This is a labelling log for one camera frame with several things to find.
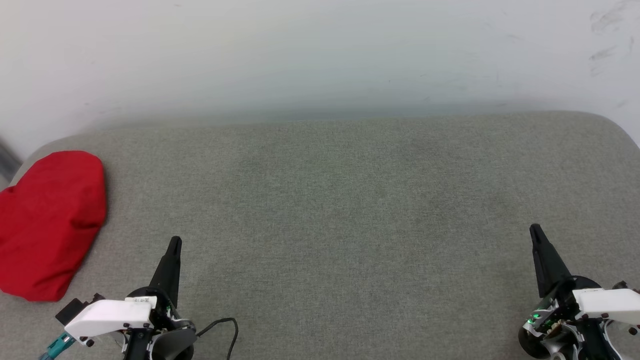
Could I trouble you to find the teal left camera connector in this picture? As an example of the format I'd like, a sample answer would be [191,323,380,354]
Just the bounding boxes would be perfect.
[39,332,76,360]

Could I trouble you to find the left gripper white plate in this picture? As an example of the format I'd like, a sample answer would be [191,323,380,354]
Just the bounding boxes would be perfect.
[64,236,197,346]

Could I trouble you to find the thin black left gripper cable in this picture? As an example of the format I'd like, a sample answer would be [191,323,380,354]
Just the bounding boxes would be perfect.
[195,317,240,360]

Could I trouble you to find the red white jersey shirt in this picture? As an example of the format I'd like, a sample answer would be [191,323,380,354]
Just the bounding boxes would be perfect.
[0,150,108,303]

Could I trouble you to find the grey fabric sofa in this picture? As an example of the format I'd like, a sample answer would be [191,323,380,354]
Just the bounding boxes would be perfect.
[0,111,640,360]

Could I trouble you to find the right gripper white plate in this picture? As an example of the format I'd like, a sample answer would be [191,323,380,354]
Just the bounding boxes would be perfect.
[522,223,640,337]

